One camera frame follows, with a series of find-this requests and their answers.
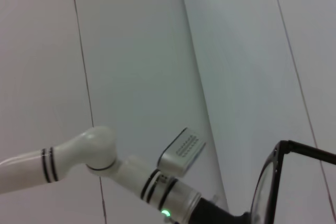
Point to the black glasses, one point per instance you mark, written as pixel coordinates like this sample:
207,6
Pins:
278,155

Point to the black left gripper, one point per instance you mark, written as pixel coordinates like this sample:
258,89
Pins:
215,216

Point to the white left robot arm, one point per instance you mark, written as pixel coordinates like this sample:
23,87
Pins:
26,169

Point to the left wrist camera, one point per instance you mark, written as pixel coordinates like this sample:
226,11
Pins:
181,155

